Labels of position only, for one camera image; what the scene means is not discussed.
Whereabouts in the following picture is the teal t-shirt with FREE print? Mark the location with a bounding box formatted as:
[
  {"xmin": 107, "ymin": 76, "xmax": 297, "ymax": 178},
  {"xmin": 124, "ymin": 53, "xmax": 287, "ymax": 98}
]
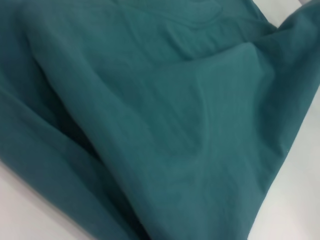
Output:
[{"xmin": 0, "ymin": 0, "xmax": 320, "ymax": 240}]

